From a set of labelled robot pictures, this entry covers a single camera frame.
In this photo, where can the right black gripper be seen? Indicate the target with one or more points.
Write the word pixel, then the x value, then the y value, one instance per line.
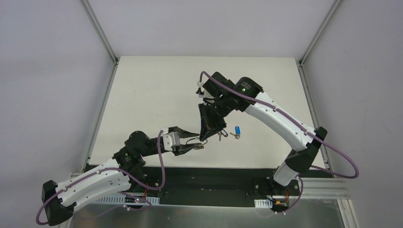
pixel 213 114

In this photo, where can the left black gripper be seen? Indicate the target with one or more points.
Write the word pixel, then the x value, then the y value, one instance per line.
pixel 178 150

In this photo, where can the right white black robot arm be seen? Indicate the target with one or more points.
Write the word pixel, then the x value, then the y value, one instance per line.
pixel 250 98

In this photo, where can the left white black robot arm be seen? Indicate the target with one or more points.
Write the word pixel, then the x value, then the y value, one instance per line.
pixel 121 172

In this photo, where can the silver key with blue tag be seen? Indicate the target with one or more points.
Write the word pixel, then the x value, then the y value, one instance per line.
pixel 236 132

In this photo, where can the front steel sheet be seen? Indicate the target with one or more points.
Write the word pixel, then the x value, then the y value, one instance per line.
pixel 304 215

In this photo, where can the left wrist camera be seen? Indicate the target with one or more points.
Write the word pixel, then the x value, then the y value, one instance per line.
pixel 171 142

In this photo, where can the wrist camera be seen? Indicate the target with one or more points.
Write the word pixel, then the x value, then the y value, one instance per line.
pixel 201 90
pixel 171 142

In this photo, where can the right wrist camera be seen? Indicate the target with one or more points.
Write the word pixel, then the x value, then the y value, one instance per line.
pixel 201 90

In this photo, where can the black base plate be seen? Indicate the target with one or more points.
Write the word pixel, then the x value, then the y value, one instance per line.
pixel 218 187

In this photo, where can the left white cable duct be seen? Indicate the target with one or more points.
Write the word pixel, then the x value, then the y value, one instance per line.
pixel 120 199

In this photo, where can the white cable duct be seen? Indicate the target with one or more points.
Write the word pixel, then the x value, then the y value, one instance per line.
pixel 263 203
pixel 120 199

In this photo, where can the right white cable duct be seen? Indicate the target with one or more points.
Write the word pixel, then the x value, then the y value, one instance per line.
pixel 263 203

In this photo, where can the right aluminium frame rail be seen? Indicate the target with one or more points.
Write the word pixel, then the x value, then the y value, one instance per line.
pixel 312 89

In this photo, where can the aluminium frame rail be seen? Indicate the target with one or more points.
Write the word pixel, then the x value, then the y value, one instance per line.
pixel 90 62
pixel 312 89

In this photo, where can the left aluminium frame rail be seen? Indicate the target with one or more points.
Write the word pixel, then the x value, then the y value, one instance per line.
pixel 90 62

